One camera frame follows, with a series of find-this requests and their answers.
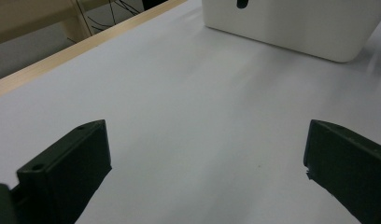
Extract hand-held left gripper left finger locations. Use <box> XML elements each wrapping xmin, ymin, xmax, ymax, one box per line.
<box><xmin>16</xmin><ymin>119</ymin><xmax>113</xmax><ymax>224</ymax></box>

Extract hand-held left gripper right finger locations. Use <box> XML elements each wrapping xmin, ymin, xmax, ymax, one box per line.
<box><xmin>303</xmin><ymin>119</ymin><xmax>381</xmax><ymax>224</ymax></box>

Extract white plastic storage box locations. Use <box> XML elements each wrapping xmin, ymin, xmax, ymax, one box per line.
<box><xmin>201</xmin><ymin>0</ymin><xmax>381</xmax><ymax>63</ymax></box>

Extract light wooden table frame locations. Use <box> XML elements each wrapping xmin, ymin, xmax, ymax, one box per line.
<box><xmin>0</xmin><ymin>0</ymin><xmax>93</xmax><ymax>48</ymax></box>

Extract thin black cable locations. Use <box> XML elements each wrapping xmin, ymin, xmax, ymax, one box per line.
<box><xmin>74</xmin><ymin>0</ymin><xmax>93</xmax><ymax>37</ymax></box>
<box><xmin>108</xmin><ymin>0</ymin><xmax>142</xmax><ymax>25</ymax></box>

